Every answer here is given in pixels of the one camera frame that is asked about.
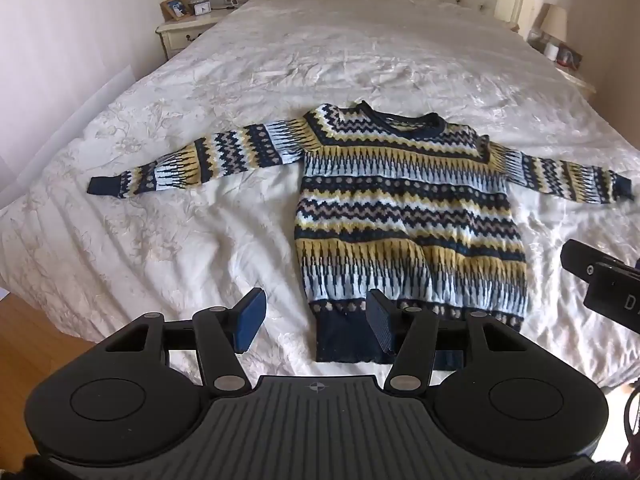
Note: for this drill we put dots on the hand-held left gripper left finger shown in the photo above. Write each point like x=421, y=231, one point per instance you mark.
x=250, y=321

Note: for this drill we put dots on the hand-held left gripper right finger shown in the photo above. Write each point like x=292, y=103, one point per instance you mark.
x=382, y=324

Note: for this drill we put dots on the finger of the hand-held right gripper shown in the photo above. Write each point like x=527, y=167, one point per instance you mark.
x=580, y=259

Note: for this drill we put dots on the navy yellow patterned knit sweater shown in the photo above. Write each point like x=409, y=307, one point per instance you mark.
x=400, y=210

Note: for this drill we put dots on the table lamp with beige shade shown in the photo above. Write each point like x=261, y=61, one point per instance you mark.
x=554, y=22

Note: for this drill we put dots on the bed with white embroidered bedspread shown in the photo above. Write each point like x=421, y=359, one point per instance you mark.
x=300, y=70

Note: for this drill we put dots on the cream nightstand with drawer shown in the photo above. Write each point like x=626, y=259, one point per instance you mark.
x=185, y=32

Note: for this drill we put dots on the small white alarm clock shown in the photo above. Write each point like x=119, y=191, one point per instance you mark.
x=202, y=8

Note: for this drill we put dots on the wooden photo frame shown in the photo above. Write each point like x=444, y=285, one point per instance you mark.
x=175, y=9

